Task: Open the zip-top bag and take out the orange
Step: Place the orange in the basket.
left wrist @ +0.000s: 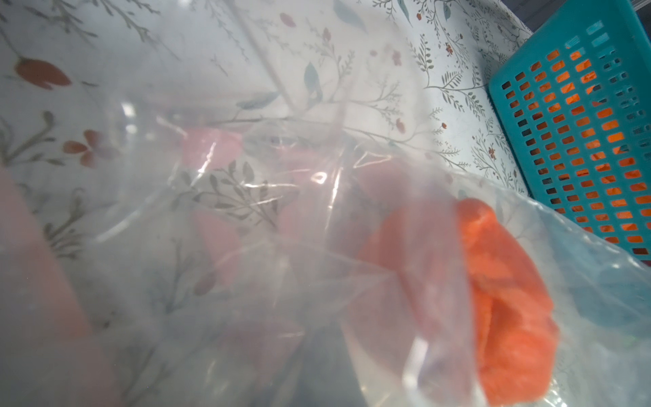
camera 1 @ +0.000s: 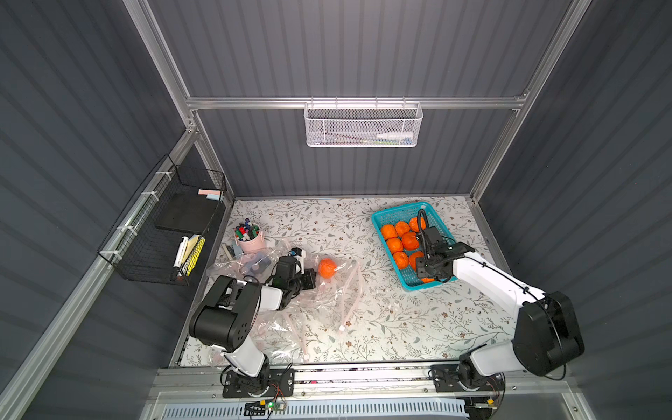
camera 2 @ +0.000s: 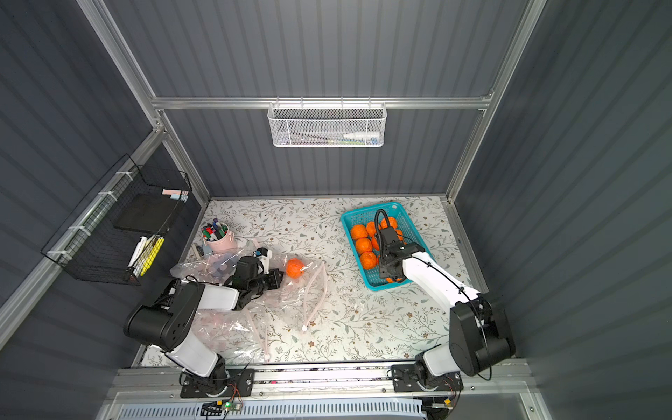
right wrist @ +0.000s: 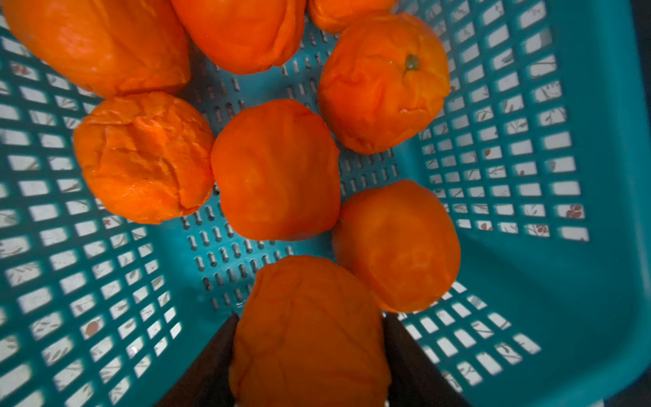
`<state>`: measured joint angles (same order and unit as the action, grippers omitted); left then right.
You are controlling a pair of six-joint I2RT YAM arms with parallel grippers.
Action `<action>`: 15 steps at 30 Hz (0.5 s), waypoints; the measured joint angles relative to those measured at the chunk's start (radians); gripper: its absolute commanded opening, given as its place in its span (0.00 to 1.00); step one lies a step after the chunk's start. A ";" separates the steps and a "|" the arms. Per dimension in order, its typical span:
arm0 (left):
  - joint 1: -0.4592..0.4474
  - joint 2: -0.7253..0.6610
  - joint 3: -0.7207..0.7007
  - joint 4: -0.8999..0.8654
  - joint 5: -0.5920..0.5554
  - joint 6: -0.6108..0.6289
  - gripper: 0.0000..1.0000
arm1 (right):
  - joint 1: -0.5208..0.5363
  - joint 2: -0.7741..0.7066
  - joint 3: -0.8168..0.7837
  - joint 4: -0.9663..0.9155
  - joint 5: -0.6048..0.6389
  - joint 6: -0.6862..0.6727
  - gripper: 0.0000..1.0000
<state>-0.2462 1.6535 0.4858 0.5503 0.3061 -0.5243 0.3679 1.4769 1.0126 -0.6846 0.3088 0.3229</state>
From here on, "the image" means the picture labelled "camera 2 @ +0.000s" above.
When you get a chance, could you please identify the yellow marker in basket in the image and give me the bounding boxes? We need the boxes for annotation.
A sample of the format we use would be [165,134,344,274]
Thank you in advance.
[134,236,165,278]

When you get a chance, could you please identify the white wire wall basket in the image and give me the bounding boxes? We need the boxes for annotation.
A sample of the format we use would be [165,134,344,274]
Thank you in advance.
[267,101,388,148]

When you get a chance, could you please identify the teal plastic basket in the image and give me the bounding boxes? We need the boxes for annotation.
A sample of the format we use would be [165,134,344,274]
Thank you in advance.
[341,202,427,292]

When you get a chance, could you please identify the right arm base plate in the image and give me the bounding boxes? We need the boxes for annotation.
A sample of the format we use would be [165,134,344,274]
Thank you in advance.
[386,364,464,393]

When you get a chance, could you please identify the black wire wall basket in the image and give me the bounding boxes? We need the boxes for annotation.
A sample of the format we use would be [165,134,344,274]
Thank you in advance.
[41,157,192,285]

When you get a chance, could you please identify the orange from cluster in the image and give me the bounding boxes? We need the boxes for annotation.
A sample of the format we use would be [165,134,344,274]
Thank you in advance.
[355,237,373,255]

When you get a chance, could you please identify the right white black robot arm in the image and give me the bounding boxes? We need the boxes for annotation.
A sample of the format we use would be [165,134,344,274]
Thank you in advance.
[376,227,516,378]

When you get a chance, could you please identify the pink pen cup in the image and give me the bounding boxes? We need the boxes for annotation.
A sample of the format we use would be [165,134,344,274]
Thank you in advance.
[201,218,238,254]

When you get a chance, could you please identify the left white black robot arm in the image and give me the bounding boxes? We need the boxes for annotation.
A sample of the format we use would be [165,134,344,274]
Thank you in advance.
[124,248,285,384]

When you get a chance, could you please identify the clear pink-dotted zip-top bag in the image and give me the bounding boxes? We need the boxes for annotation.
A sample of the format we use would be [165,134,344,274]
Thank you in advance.
[170,243,273,364]

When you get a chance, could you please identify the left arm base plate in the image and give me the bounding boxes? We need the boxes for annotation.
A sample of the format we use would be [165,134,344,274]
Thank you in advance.
[178,367,256,399]

